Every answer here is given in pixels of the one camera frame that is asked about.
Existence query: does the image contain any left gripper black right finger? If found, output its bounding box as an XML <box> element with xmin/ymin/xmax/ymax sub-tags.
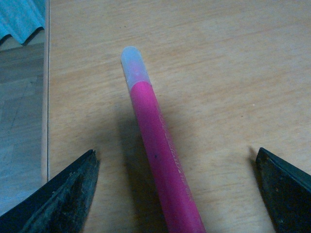
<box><xmin>256</xmin><ymin>148</ymin><xmax>311</xmax><ymax>233</ymax></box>

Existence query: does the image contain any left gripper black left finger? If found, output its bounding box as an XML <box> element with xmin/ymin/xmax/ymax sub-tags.
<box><xmin>0</xmin><ymin>150</ymin><xmax>100</xmax><ymax>233</ymax></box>

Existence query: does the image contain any pink marker with clear cap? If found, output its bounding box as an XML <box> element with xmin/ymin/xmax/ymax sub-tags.
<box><xmin>121</xmin><ymin>46</ymin><xmax>206</xmax><ymax>233</ymax></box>

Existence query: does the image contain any wooden dresser cabinet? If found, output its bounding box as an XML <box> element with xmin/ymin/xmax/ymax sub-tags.
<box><xmin>43</xmin><ymin>0</ymin><xmax>311</xmax><ymax>233</ymax></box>

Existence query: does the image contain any grey curtain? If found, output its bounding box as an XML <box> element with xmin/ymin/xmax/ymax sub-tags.
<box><xmin>0</xmin><ymin>0</ymin><xmax>46</xmax><ymax>44</ymax></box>

